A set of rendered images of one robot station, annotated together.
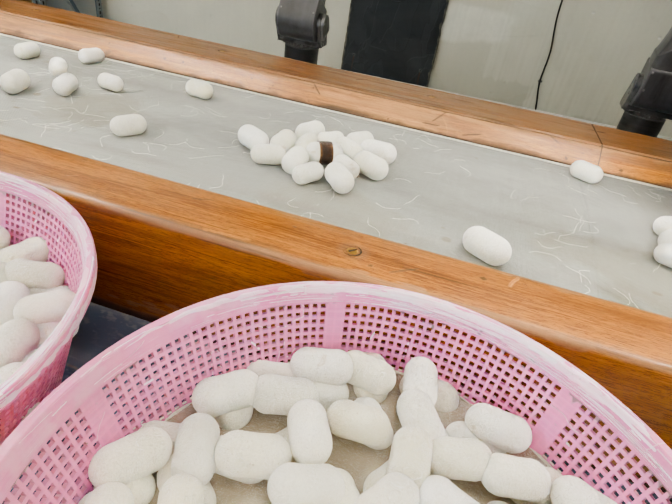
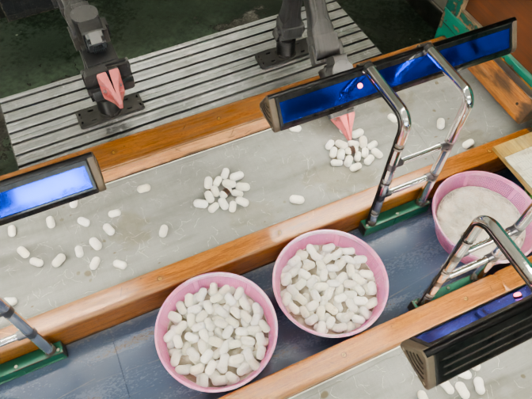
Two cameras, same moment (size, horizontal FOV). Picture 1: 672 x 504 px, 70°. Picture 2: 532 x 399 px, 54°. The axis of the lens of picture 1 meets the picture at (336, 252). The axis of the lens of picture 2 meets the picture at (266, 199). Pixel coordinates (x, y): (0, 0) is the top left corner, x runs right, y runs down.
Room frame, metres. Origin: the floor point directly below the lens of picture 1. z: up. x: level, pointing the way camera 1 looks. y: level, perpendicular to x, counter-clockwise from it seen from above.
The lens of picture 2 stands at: (-0.23, 0.39, 1.87)
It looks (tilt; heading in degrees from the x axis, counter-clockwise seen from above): 57 degrees down; 323
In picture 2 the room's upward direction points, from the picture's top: 1 degrees clockwise
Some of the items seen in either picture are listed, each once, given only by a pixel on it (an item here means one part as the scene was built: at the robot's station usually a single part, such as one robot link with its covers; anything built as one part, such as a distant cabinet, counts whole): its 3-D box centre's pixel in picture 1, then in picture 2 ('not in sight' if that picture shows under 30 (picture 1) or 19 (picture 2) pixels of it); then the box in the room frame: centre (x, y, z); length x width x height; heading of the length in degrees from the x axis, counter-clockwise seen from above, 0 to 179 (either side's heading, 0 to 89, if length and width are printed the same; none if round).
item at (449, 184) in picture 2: not in sight; (480, 223); (-0.01, -0.46, 0.72); 0.27 x 0.27 x 0.10
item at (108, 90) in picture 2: not in sight; (119, 89); (0.59, 0.17, 1.07); 0.09 x 0.07 x 0.07; 170
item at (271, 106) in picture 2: not in sight; (396, 67); (0.30, -0.35, 1.08); 0.62 x 0.08 x 0.07; 78
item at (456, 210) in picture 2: not in sight; (478, 226); (-0.01, -0.46, 0.71); 0.22 x 0.22 x 0.06
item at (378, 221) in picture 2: not in sight; (395, 145); (0.22, -0.33, 0.90); 0.20 x 0.19 x 0.45; 78
